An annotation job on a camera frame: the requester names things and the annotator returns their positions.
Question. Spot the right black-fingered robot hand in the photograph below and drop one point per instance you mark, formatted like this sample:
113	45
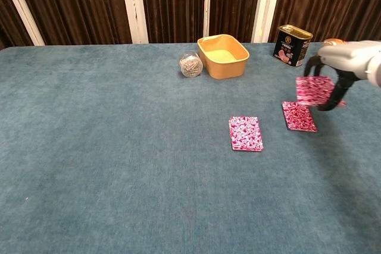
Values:
348	56

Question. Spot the red white patterned card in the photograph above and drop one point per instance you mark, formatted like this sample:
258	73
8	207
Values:
246	133
299	118
312	90

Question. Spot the black luncheon meat can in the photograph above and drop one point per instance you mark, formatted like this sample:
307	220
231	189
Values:
291	47

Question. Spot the tan paper bowl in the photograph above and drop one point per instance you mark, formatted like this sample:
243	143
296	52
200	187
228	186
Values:
223	57

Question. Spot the clear jar of paperclips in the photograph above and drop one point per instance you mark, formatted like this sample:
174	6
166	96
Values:
191	65

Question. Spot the dark brown curtain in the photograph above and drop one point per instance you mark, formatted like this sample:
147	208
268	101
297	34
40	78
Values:
175	1

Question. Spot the blue felt table mat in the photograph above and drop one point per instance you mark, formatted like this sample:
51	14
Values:
119	147

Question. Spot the thin white frame post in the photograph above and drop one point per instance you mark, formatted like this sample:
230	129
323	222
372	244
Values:
207	1

